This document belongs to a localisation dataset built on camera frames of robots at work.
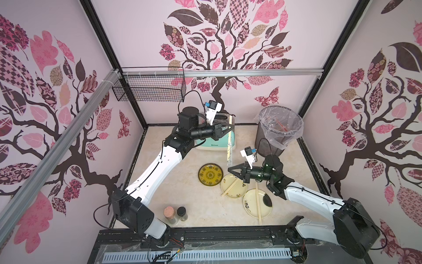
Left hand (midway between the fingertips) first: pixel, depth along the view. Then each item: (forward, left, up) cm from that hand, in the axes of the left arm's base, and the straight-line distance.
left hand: (233, 129), depth 66 cm
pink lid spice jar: (-25, +28, -28) cm, 47 cm away
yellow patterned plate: (0, +10, -38) cm, 40 cm away
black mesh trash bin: (+12, -22, -28) cm, 38 cm away
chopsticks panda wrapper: (-14, +4, -37) cm, 39 cm away
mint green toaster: (-4, +2, -4) cm, 6 cm away
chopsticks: (-18, -14, -36) cm, 43 cm away
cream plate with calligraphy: (-10, -5, -39) cm, 40 cm away
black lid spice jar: (-24, +23, -29) cm, 44 cm away
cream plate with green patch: (-18, -11, -38) cm, 44 cm away
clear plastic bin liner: (+24, -33, -21) cm, 46 cm away
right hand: (-10, +1, -16) cm, 19 cm away
